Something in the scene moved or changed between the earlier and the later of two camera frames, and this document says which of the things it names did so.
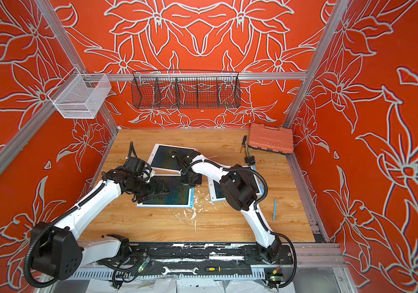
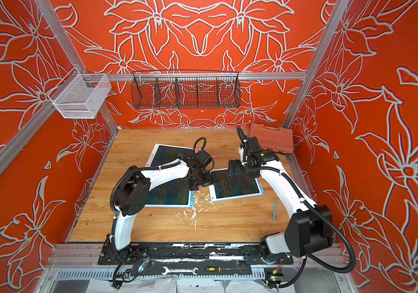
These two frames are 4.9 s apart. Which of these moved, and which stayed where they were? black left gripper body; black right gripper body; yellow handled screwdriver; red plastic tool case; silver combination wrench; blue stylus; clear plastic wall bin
Moved: black right gripper body; black left gripper body
Stayed: yellow handled screwdriver; silver combination wrench; red plastic tool case; clear plastic wall bin; blue stylus
